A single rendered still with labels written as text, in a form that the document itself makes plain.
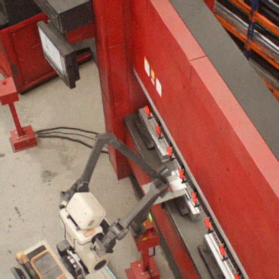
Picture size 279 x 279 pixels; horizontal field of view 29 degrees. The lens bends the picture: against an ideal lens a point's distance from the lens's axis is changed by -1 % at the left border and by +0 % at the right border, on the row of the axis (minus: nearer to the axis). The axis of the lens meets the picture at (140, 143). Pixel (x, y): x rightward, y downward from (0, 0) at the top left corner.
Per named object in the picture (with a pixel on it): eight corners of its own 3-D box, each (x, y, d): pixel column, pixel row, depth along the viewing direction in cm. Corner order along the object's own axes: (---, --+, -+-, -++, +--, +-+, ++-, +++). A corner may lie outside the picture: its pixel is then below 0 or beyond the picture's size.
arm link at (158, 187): (154, 177, 332) (165, 188, 329) (159, 178, 345) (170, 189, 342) (106, 230, 335) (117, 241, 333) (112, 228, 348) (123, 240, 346)
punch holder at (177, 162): (172, 159, 377) (172, 145, 364) (182, 156, 379) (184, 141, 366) (180, 176, 369) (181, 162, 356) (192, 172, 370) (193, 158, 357)
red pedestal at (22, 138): (9, 138, 545) (-12, 80, 479) (32, 131, 550) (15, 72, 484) (13, 152, 533) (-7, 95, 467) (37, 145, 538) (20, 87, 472)
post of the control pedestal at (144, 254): (141, 266, 442) (139, 235, 400) (147, 264, 443) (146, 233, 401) (143, 272, 439) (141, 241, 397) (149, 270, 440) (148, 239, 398)
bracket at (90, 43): (67, 50, 454) (66, 44, 449) (94, 43, 459) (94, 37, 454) (81, 82, 431) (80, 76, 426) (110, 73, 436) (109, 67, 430)
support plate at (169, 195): (141, 186, 387) (141, 185, 386) (175, 174, 392) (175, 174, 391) (151, 206, 376) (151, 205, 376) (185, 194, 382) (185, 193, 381)
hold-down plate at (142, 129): (134, 122, 438) (134, 121, 436) (141, 121, 439) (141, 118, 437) (148, 150, 421) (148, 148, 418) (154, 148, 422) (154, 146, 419)
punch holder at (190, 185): (183, 182, 366) (184, 167, 353) (195, 178, 368) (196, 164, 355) (192, 199, 357) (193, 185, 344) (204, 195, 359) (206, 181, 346)
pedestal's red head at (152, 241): (129, 229, 403) (128, 217, 389) (149, 222, 406) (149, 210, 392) (137, 251, 391) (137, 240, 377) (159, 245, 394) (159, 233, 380)
